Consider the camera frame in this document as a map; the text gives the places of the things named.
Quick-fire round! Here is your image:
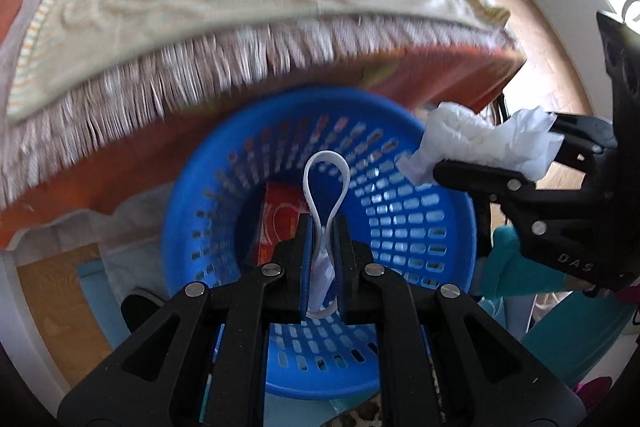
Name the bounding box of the teal cloth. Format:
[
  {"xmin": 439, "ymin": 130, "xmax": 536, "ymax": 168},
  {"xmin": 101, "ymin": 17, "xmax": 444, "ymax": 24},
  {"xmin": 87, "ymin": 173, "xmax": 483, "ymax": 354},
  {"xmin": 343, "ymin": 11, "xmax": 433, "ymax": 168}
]
[{"xmin": 470, "ymin": 227, "xmax": 636, "ymax": 388}]

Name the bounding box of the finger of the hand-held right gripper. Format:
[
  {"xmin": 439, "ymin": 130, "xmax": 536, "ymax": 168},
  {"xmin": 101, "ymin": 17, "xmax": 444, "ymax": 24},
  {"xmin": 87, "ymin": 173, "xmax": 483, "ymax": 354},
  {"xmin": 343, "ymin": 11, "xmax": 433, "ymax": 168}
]
[
  {"xmin": 547, "ymin": 111, "xmax": 619, "ymax": 168},
  {"xmin": 432, "ymin": 159, "xmax": 586, "ymax": 234}
]

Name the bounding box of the black shoe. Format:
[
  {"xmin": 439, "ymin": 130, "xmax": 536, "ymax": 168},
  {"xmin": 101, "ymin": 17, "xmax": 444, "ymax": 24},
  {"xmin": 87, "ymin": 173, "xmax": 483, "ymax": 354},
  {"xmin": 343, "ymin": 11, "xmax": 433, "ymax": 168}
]
[{"xmin": 121, "ymin": 291, "xmax": 168, "ymax": 338}]

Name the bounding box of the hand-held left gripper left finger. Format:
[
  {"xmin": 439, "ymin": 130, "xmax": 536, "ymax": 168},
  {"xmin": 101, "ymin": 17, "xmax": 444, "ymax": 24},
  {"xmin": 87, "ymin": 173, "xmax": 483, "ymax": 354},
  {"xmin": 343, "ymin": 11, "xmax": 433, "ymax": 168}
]
[{"xmin": 57, "ymin": 213, "xmax": 316, "ymax": 427}]

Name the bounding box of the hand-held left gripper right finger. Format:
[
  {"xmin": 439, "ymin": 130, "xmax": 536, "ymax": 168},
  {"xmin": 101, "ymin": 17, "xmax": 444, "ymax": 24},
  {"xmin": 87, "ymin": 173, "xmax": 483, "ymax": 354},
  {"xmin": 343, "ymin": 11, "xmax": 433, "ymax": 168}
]
[{"xmin": 327, "ymin": 214, "xmax": 586, "ymax": 427}]

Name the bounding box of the white looped band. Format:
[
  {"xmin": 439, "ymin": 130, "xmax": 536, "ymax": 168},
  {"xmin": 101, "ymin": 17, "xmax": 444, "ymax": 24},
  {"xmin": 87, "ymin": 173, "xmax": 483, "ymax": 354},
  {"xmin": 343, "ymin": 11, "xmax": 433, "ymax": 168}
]
[{"xmin": 302, "ymin": 151, "xmax": 351, "ymax": 320}]

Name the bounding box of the blue plastic basket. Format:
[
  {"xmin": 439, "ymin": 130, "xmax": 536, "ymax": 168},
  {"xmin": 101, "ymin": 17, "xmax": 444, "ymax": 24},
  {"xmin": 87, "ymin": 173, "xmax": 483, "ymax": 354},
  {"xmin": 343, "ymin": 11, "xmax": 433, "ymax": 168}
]
[{"xmin": 162, "ymin": 88, "xmax": 478, "ymax": 400}]

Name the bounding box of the white plastic bag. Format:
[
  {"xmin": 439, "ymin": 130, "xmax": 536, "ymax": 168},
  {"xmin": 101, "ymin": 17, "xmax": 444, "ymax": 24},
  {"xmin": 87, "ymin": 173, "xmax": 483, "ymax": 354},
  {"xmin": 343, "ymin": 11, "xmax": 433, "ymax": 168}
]
[{"xmin": 397, "ymin": 103, "xmax": 563, "ymax": 185}]

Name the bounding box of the red cardboard box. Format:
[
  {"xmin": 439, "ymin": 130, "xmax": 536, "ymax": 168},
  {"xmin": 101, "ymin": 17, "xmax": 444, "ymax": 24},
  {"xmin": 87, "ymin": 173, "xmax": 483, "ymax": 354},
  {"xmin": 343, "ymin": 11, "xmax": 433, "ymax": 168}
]
[{"xmin": 250, "ymin": 182, "xmax": 313, "ymax": 268}]

